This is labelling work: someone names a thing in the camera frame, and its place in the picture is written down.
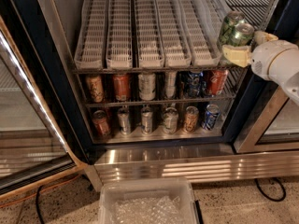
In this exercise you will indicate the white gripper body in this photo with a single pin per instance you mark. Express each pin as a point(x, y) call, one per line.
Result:
point(265, 59)

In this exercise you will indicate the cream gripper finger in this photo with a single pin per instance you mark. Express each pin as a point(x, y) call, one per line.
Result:
point(264, 39)
point(240, 56)

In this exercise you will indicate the green can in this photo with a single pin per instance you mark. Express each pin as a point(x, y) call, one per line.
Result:
point(231, 20)
point(241, 35)

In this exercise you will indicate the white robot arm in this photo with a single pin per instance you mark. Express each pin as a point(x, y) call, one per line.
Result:
point(290, 87)

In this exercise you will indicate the red can middle shelf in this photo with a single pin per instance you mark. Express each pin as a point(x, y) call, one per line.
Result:
point(215, 81)

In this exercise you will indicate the red can shelf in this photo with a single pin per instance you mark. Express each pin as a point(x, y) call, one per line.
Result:
point(215, 81)
point(100, 123)

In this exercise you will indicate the blue can middle shelf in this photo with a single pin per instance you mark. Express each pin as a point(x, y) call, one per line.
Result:
point(193, 83)

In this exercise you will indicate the blue can shelf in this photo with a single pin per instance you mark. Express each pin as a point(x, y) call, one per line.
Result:
point(193, 83)
point(211, 114)

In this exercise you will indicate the blue can bottom shelf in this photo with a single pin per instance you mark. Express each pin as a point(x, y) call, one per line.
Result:
point(211, 114)

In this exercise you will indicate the right glass fridge door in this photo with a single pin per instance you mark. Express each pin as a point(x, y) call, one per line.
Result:
point(272, 125)

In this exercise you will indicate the tan can bottom shelf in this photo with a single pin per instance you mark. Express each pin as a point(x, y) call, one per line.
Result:
point(190, 119)

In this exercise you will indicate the tan can shelf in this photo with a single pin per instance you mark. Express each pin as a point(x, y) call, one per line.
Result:
point(190, 119)
point(95, 87)

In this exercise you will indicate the steel fridge cabinet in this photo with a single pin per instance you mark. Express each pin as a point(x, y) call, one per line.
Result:
point(47, 31)

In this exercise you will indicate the white can bottom shelf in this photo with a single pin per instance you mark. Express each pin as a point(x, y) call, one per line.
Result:
point(170, 120)

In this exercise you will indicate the silver can shelf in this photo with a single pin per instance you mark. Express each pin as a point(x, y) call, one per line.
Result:
point(146, 120)
point(124, 120)

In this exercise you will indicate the orange can middle shelf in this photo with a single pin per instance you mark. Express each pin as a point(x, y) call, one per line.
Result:
point(121, 84)

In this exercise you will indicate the tan can middle shelf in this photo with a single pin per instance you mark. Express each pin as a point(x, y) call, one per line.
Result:
point(95, 87)

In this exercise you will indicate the red can bottom shelf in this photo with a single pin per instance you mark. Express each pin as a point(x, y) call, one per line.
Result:
point(100, 123)

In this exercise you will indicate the open glass fridge door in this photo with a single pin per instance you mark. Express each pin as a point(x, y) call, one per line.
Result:
point(33, 150)

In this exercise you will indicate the bubble wrap sheet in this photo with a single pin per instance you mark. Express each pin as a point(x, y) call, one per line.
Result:
point(163, 210)

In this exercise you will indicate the clear plastic bin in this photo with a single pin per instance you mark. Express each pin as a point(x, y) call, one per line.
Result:
point(151, 188)

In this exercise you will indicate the top wire shelf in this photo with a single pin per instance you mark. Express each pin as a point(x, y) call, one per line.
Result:
point(257, 13)

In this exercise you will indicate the wire shelf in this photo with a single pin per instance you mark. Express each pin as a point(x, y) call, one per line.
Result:
point(257, 13)
point(230, 89)

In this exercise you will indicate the middle wire shelf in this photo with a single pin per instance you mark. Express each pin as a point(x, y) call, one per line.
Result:
point(230, 89)

